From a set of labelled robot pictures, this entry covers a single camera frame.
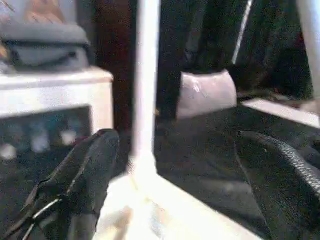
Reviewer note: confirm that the black tall cabinet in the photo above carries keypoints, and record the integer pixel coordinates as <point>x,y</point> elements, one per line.
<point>120,50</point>

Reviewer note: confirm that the pink plush toy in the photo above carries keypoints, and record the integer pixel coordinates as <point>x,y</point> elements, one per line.
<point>45,10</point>

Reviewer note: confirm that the light grey cushion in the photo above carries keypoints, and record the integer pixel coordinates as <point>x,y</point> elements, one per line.
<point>207,95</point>

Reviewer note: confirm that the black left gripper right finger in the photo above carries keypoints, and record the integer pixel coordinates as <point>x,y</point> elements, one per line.
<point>285,185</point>

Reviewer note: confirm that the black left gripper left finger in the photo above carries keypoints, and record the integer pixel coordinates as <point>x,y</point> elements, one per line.
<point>70,195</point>

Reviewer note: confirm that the grey curtain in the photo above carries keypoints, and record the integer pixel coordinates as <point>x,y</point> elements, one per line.
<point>260,40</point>

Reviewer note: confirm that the white flat sheet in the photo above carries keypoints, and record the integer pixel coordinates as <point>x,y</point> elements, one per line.
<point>280,111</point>

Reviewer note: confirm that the black table mat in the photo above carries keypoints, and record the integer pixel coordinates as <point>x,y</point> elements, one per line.
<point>210,150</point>

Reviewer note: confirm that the grey carry case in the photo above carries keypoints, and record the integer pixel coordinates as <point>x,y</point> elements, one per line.
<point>45,47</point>

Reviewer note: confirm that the white plastic table leg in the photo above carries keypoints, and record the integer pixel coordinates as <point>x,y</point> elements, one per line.
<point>311,45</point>
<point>146,75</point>

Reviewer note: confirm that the white plastic table top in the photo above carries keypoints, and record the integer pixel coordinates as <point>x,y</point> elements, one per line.
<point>165,210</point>

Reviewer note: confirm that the white glass-door cabinet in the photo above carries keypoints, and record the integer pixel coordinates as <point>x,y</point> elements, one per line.
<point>50,100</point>

